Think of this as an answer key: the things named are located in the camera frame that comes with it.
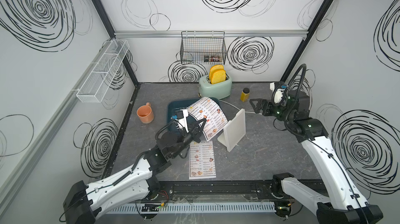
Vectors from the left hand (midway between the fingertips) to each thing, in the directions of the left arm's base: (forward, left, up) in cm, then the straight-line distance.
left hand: (206, 121), depth 65 cm
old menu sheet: (-9, +1, -30) cm, 31 cm away
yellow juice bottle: (+34, -27, -21) cm, 48 cm away
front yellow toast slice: (+39, -7, -10) cm, 40 cm away
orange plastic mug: (+21, +39, -28) cm, 53 cm away
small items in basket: (+40, -3, +3) cm, 40 cm away
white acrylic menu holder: (+12, -19, -32) cm, 39 cm away
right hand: (+10, -24, +3) cm, 26 cm away
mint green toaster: (+35, -8, -19) cm, 40 cm away
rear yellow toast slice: (+44, -5, -7) cm, 45 cm away
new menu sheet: (+6, 0, +1) cm, 6 cm away
